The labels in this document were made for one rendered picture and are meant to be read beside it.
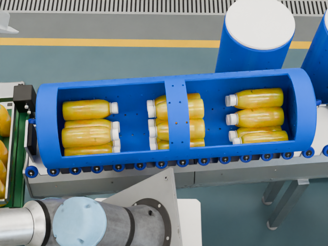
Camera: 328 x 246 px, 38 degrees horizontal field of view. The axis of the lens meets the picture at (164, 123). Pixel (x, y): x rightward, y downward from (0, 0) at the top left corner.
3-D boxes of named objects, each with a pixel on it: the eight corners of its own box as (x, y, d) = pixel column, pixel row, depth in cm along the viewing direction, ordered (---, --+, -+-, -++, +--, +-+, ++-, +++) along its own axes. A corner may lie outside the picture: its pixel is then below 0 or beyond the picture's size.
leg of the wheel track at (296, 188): (278, 230, 256) (311, 185, 202) (267, 231, 256) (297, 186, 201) (276, 219, 259) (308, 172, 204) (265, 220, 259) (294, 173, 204)
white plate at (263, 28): (308, 35, 188) (307, 37, 190) (273, -13, 201) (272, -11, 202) (246, 57, 183) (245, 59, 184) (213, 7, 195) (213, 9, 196)
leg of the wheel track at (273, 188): (273, 205, 263) (303, 154, 208) (262, 205, 263) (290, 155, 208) (271, 194, 266) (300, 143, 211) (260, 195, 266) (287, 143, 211)
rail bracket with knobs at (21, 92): (37, 118, 184) (31, 104, 176) (18, 119, 184) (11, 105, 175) (38, 96, 189) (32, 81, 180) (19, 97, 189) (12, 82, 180)
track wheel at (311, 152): (316, 147, 170) (314, 144, 172) (303, 148, 170) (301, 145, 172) (315, 158, 172) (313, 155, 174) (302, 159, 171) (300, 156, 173)
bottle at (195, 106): (202, 93, 159) (152, 97, 158) (205, 109, 155) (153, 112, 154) (200, 107, 164) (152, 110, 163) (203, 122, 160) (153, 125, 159)
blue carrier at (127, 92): (301, 165, 170) (325, 123, 146) (51, 183, 166) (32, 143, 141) (284, 98, 185) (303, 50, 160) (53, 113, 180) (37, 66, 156)
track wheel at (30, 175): (36, 167, 165) (37, 164, 167) (23, 168, 165) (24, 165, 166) (38, 178, 167) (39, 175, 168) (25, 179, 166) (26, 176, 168)
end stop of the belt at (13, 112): (9, 201, 162) (7, 198, 160) (7, 201, 162) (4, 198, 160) (17, 101, 182) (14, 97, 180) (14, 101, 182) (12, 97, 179)
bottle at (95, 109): (65, 124, 165) (113, 121, 166) (61, 115, 159) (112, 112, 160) (65, 107, 168) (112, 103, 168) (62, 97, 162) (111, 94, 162)
